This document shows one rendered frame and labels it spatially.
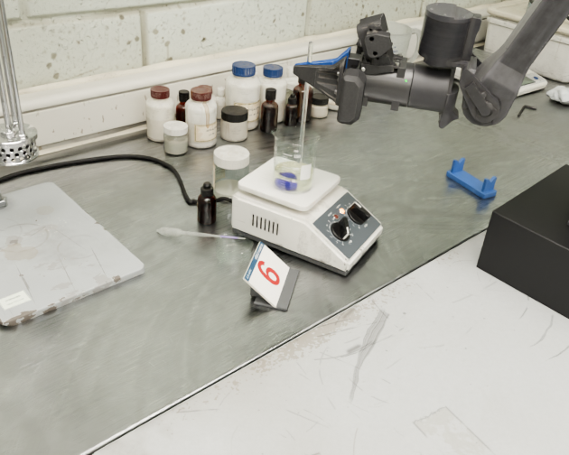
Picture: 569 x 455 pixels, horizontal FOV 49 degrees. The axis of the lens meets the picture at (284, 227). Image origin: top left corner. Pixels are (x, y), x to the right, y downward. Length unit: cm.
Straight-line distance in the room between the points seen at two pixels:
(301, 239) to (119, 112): 52
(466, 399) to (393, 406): 9
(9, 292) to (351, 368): 44
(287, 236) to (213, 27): 62
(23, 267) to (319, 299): 40
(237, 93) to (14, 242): 55
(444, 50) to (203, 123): 55
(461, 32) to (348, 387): 44
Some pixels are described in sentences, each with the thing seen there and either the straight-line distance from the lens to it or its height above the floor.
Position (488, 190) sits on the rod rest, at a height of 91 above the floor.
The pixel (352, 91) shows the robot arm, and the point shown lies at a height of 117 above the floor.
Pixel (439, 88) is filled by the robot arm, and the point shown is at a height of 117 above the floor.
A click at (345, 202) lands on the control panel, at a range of 95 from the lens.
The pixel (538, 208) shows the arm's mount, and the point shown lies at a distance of 96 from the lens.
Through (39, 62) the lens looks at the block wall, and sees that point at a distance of 122.
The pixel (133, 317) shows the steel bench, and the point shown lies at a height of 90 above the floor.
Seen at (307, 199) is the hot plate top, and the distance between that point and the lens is 89.
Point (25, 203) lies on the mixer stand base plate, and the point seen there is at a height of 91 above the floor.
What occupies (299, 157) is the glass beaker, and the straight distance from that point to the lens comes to 87.
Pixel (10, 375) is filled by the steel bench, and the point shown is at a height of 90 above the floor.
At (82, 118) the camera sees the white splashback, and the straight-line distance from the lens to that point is 123.
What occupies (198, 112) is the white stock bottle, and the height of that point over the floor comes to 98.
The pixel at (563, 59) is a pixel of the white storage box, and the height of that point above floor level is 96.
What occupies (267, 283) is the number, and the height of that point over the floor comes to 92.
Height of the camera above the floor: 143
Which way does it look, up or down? 32 degrees down
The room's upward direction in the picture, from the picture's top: 5 degrees clockwise
